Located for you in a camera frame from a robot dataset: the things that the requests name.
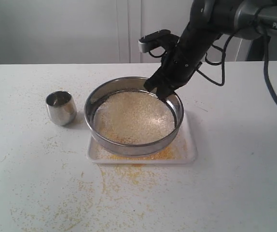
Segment white rectangular plastic tray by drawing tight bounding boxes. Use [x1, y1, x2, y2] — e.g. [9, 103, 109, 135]
[86, 114, 197, 165]

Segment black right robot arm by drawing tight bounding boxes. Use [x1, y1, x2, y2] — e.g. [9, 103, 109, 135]
[138, 0, 277, 99]

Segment yellow millet pile on tray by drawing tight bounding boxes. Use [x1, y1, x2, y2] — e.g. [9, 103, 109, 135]
[89, 135, 187, 160]

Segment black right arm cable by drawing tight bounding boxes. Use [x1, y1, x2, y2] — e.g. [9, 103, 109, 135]
[148, 31, 277, 121]

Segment white rice grains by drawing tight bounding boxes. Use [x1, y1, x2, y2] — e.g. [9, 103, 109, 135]
[95, 92, 175, 145]

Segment stainless steel cup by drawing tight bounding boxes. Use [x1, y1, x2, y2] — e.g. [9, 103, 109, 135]
[45, 90, 77, 126]

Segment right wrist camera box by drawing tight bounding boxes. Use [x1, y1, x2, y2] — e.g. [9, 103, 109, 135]
[138, 29, 179, 53]

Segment round steel mesh sieve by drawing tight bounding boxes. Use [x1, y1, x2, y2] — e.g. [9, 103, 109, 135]
[84, 76, 184, 157]

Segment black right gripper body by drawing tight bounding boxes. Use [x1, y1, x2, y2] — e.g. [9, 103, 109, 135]
[160, 44, 203, 91]

